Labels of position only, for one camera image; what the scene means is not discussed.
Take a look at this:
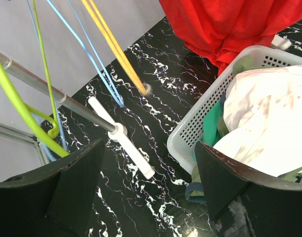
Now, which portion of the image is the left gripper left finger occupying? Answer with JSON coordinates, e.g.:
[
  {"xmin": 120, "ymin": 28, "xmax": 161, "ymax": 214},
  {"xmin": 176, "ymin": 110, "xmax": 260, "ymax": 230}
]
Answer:
[{"xmin": 0, "ymin": 139, "xmax": 105, "ymax": 237}]

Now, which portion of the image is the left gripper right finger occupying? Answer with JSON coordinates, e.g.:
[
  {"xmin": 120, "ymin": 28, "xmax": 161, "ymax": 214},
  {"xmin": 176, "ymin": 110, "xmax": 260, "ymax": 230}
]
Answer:
[{"xmin": 194, "ymin": 142, "xmax": 302, "ymax": 237}]

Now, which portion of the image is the light blue wire hanger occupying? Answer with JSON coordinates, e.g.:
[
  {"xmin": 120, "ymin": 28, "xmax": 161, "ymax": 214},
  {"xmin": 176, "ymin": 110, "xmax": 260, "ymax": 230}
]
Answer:
[{"xmin": 26, "ymin": 0, "xmax": 67, "ymax": 152}]

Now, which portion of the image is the olive printed tank top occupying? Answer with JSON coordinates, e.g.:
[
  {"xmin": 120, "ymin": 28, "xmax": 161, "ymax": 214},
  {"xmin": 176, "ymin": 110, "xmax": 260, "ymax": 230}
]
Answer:
[{"xmin": 185, "ymin": 54, "xmax": 302, "ymax": 204}]

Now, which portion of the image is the lime green hanger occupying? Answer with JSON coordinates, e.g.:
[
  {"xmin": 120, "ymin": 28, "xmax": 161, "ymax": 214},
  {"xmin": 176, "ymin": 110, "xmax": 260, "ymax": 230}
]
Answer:
[{"xmin": 0, "ymin": 1, "xmax": 69, "ymax": 158}]

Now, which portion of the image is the pink tank top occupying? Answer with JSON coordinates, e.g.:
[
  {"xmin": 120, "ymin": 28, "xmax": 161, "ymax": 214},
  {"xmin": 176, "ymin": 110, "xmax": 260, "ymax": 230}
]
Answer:
[{"xmin": 214, "ymin": 65, "xmax": 302, "ymax": 177}]

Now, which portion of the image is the green tank top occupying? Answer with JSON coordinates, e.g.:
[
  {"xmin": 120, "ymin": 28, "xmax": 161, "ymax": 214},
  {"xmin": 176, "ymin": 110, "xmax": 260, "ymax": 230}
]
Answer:
[{"xmin": 200, "ymin": 102, "xmax": 223, "ymax": 147}]

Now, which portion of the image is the red tank top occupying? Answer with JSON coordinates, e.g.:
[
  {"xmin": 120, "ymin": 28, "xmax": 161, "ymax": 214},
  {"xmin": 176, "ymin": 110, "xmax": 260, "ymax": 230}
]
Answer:
[{"xmin": 159, "ymin": 0, "xmax": 302, "ymax": 74}]

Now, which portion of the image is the yellow hanger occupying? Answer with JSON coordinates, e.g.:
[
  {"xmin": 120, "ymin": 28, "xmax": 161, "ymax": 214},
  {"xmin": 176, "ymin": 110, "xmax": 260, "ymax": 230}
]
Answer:
[{"xmin": 81, "ymin": 0, "xmax": 151, "ymax": 95}]

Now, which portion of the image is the clothes rack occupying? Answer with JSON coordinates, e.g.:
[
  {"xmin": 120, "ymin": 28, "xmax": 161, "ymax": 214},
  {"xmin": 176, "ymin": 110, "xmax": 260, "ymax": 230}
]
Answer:
[{"xmin": 0, "ymin": 34, "xmax": 292, "ymax": 180}]

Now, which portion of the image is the white laundry basket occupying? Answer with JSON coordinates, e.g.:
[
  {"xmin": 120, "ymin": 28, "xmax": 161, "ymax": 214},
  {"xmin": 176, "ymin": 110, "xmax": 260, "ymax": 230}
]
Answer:
[{"xmin": 167, "ymin": 45, "xmax": 302, "ymax": 174}]

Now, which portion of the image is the black marble mat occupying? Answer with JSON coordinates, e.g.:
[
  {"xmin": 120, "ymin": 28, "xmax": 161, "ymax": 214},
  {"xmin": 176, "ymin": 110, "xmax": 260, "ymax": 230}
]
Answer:
[{"xmin": 39, "ymin": 14, "xmax": 302, "ymax": 237}]

